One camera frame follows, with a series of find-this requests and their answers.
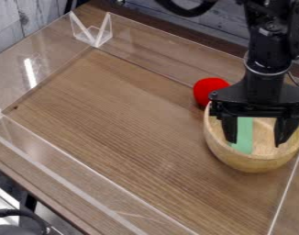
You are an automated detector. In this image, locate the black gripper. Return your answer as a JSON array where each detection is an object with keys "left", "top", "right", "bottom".
[{"left": 210, "top": 76, "right": 299, "bottom": 146}]

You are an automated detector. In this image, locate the green rectangular block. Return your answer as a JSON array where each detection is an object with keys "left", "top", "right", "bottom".
[{"left": 231, "top": 117, "right": 254, "bottom": 154}]

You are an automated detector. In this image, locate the light wooden bowl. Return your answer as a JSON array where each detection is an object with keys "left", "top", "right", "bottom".
[{"left": 203, "top": 105, "right": 299, "bottom": 173}]

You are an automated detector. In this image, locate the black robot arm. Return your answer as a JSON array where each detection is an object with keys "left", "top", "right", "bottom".
[{"left": 210, "top": 0, "right": 299, "bottom": 145}]

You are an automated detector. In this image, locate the red ball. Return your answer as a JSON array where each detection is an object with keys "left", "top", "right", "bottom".
[{"left": 192, "top": 77, "right": 230, "bottom": 107}]

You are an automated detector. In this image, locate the clear acrylic corner bracket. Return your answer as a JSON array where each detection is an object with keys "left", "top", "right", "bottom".
[{"left": 68, "top": 12, "right": 112, "bottom": 48}]

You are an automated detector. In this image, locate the clear acrylic front wall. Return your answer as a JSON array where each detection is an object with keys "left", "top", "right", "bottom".
[{"left": 0, "top": 110, "right": 198, "bottom": 235}]

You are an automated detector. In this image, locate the black cable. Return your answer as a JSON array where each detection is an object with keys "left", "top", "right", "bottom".
[{"left": 0, "top": 208, "right": 54, "bottom": 235}]

